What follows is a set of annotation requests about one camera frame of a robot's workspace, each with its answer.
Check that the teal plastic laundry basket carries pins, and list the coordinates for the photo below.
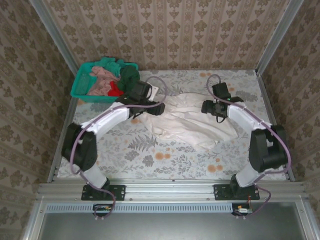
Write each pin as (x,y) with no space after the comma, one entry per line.
(80,85)

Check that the aluminium extrusion beam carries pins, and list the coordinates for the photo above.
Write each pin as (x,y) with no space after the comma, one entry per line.
(170,191)

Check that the aluminium table side rail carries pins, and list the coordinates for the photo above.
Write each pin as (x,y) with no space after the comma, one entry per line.
(56,162)
(268,100)

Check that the dark green t-shirt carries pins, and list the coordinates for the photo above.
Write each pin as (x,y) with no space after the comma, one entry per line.
(128,75)

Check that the floral tablecloth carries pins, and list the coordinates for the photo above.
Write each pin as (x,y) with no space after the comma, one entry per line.
(175,162)

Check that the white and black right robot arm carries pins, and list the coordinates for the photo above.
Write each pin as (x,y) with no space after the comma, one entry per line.
(240,117)

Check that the pink t-shirt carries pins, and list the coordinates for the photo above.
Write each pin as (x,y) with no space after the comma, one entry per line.
(102,80)

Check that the grey sheet metal panel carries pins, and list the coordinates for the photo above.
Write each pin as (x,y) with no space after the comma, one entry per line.
(162,227)

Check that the small circuit board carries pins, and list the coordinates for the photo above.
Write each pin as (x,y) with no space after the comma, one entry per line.
(242,210)
(102,208)

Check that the teal green t-shirt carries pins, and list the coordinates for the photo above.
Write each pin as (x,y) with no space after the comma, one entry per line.
(112,65)

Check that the white t-shirt with red print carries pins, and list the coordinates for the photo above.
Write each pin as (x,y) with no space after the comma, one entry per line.
(190,125)

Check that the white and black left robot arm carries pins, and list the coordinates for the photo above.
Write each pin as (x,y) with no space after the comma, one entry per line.
(105,120)

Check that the aluminium corner post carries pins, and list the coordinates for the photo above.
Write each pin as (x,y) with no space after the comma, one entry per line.
(49,25)
(283,25)

